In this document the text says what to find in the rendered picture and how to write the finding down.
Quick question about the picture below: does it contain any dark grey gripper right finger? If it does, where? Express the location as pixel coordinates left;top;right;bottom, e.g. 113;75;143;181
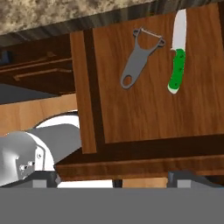
166;170;224;189

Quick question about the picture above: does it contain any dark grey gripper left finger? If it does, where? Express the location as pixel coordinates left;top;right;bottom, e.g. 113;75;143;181
11;171;60;189

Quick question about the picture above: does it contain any white and grey rounded object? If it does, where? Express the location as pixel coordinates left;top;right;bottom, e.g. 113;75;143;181
0;109;115;189

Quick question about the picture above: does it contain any open brown wooden drawer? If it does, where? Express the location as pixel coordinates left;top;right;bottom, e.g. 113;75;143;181
54;2;224;182

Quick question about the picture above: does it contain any grey metal peeler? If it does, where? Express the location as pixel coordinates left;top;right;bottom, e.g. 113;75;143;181
120;27;166;91

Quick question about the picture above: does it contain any dark wooden cupboard run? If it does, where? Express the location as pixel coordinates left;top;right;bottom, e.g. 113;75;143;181
0;32;77;96

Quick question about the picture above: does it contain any brown wooden drawer handle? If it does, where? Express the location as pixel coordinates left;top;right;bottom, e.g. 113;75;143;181
12;67;74;82

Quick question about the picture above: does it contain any green-handled knife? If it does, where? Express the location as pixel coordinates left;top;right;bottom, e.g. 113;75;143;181
167;8;188;95

